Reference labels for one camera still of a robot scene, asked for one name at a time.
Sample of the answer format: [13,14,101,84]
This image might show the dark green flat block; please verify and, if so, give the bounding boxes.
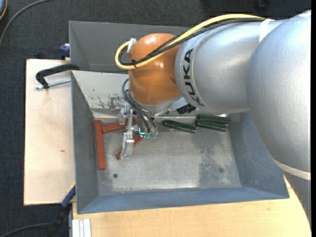
[197,114,231,125]
[161,119,197,134]
[196,121,228,133]

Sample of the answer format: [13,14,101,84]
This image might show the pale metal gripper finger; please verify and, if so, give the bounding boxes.
[117,103,132,126]
[119,131,136,160]

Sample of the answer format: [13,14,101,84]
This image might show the pale wood flat board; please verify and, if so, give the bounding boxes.
[23,59,77,206]

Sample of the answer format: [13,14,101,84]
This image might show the grey metal bin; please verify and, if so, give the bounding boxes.
[68,20,290,215]

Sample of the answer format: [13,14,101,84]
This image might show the red-brown flat block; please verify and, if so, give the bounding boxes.
[93,119,107,171]
[101,118,137,134]
[115,133,145,161]

